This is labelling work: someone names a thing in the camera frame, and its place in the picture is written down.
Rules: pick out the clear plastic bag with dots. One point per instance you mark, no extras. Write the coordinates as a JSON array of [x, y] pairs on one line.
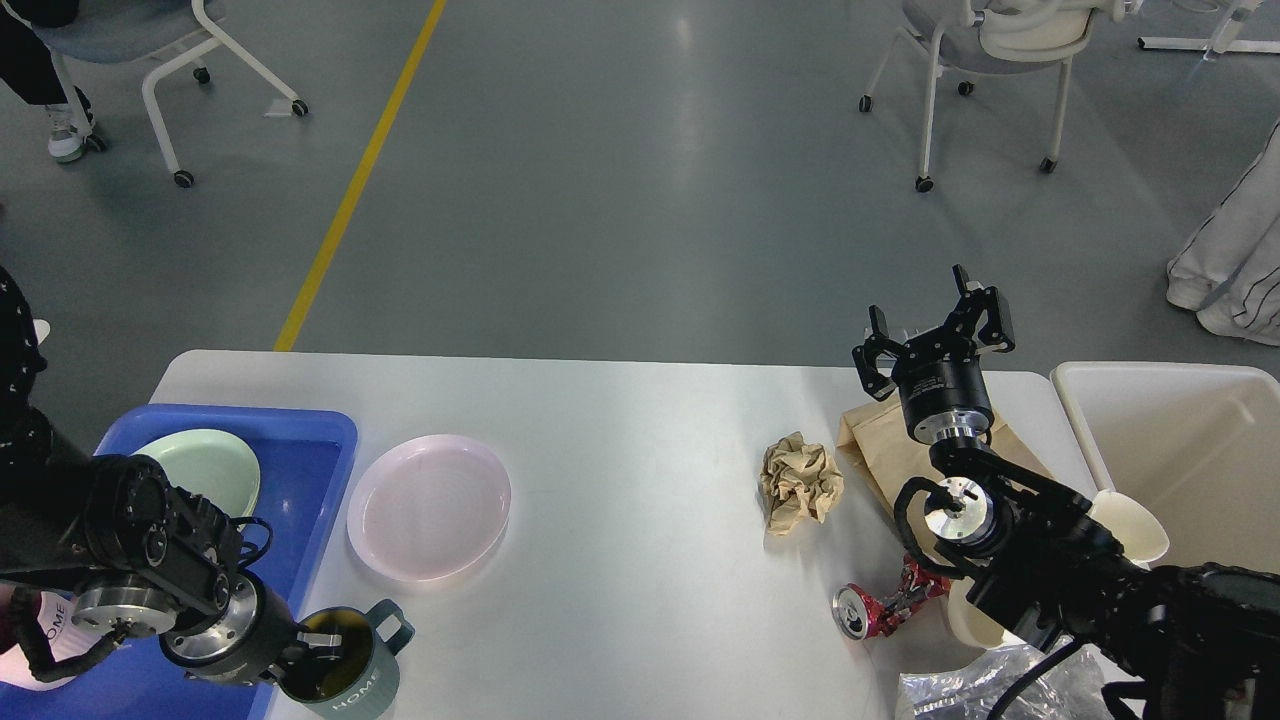
[[1068, 691]]

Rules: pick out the white chair grey seat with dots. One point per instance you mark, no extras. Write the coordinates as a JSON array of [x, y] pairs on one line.
[[995, 38], [116, 32]]

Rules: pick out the light green plate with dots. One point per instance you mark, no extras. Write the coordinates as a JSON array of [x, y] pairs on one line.
[[210, 463]]

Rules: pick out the white chair grey seat left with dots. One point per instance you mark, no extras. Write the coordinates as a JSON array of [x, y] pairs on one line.
[[116, 32]]

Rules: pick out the white stand base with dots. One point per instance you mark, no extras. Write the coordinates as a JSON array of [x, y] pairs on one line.
[[1224, 38]]

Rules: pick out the pink plate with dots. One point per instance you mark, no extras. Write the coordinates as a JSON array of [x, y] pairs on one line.
[[429, 508]]

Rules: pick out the cream plastic bin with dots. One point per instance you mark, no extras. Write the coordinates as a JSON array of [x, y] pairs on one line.
[[1196, 444]]

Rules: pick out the brown paper bag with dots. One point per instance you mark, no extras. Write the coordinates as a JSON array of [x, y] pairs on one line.
[[876, 439]]

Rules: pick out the crushed red soda can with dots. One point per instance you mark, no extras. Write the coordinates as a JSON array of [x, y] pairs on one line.
[[860, 615]]

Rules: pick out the white paper cup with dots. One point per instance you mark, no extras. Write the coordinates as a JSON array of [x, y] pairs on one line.
[[1142, 536], [970, 625]]

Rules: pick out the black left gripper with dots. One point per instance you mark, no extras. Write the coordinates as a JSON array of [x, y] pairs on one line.
[[255, 641]]

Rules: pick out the crumpled brown paper ball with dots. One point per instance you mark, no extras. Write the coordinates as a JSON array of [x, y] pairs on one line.
[[799, 481]]

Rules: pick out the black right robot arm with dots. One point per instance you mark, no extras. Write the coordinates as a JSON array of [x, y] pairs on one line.
[[1198, 642]]

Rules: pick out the teal HOME mug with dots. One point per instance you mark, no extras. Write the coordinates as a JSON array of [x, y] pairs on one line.
[[361, 681]]

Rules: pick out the white chair grey seat right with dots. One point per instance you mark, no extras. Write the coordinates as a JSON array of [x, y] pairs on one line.
[[995, 38]]

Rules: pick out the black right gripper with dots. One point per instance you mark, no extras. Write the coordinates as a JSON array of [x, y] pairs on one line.
[[941, 389]]

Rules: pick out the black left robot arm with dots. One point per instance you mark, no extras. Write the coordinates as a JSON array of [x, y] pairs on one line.
[[102, 549]]

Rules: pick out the person in black trousers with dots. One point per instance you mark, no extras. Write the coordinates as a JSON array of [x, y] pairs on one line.
[[27, 69]]

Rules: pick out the pink HOME mug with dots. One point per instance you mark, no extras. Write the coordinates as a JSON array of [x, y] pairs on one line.
[[54, 614]]

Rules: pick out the blue plastic tray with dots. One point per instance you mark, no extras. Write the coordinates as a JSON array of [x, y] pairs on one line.
[[305, 459]]

